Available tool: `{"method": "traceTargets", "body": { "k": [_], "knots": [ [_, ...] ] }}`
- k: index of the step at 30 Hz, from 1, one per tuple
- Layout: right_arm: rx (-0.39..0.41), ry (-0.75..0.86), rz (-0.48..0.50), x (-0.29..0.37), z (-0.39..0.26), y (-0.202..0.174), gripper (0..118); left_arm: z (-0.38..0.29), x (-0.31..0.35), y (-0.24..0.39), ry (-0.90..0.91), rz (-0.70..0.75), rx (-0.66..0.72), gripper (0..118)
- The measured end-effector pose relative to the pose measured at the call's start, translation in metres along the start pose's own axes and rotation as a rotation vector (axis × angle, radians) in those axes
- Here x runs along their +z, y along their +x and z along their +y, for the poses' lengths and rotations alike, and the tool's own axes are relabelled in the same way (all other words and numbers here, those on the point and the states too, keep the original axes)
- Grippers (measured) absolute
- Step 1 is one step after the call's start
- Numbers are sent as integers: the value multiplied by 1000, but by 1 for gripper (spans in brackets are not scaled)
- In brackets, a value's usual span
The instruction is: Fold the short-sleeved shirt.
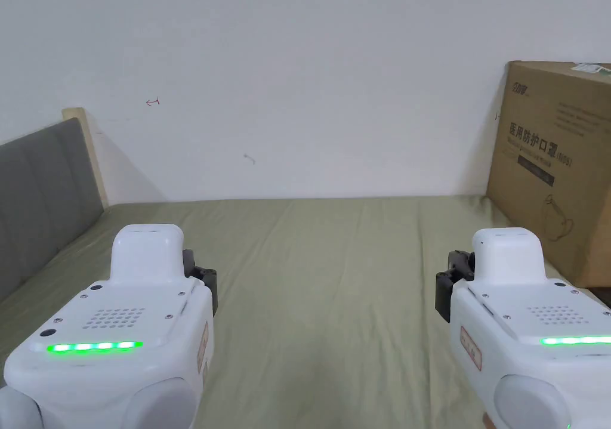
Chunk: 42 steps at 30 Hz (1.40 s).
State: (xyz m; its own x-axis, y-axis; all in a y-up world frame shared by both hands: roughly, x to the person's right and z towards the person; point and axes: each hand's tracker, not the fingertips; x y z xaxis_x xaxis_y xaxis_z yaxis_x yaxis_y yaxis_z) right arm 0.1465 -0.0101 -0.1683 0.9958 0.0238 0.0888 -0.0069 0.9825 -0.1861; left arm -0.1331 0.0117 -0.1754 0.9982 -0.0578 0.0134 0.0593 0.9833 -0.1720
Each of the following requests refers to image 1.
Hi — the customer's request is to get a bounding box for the bed with pale green sheet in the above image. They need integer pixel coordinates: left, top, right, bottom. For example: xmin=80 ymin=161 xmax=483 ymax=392
xmin=0 ymin=194 xmax=611 ymax=429

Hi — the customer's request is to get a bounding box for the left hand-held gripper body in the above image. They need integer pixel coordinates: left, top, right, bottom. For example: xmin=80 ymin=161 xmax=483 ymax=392
xmin=0 ymin=224 xmax=214 ymax=429

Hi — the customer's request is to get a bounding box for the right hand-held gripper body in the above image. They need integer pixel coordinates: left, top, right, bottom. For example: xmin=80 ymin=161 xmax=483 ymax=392
xmin=450 ymin=227 xmax=611 ymax=429

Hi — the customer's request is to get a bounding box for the brown cardboard carton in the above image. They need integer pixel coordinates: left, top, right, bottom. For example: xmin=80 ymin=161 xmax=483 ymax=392
xmin=485 ymin=60 xmax=611 ymax=288

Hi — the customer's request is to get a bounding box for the grey padded headboard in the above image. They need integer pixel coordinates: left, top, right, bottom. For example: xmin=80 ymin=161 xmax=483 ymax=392
xmin=0 ymin=107 xmax=110 ymax=305

